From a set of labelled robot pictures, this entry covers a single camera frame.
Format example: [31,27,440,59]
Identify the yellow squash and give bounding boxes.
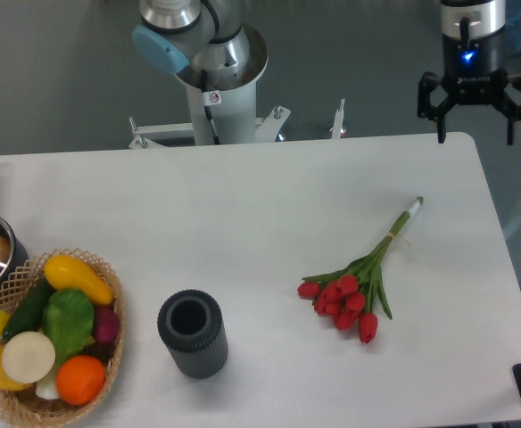
[43,254,114,306]

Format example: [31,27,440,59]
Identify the red tulip bouquet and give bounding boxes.
[297,196,424,344]

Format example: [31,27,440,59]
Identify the orange fruit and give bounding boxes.
[56,355,105,406]

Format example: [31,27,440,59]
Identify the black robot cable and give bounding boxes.
[200,70,222,145]

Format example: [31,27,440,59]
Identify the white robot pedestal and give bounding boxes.
[177,77,257,146]

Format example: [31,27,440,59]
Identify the woven wicker basket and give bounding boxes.
[0,249,126,427]

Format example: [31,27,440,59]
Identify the white metal base frame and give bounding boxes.
[128,98,347,149]

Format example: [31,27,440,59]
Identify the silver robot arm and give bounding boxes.
[132,1,521,145]

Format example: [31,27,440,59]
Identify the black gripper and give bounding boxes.
[417,0,521,146]

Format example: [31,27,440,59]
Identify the purple red onion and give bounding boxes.
[92,306,120,343]

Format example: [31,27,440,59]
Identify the dark grey ribbed vase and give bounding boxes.
[157,289,229,379]

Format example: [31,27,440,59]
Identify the green lettuce leaf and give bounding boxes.
[43,288,95,369]

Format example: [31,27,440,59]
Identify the white onion half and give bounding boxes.
[1,332,55,383]

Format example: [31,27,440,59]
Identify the green cucumber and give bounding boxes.
[2,277,55,342]

